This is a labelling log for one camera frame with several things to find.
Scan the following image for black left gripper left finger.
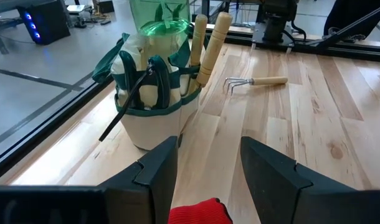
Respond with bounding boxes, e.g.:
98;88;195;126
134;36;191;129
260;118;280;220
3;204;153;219
98;136;179;224

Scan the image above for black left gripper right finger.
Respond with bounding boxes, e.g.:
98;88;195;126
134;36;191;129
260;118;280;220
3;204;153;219
240;136;380;224

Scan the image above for beige green gardening bag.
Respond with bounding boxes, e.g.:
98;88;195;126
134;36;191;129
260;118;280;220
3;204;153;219
92;12;209;151

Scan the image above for hand rake wooden handle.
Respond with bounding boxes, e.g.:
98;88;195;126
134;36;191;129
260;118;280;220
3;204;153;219
223;76;289;96

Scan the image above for green black pruning shears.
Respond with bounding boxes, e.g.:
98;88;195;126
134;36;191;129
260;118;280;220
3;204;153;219
118;50;172;110

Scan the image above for green spray bottle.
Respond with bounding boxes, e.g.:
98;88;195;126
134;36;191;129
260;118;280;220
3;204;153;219
129;0;192;68

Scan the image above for narrow trowel wooden handle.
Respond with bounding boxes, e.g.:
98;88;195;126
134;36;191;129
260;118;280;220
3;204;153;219
189;14;209;68

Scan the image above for black metal stand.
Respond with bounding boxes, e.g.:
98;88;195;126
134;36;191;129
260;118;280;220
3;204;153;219
316;0;380;52

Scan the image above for black computer tower blue lights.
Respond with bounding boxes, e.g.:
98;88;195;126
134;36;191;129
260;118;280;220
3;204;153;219
17;0;72;46

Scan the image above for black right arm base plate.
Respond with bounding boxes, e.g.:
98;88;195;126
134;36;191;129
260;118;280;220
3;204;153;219
250;29;296;52

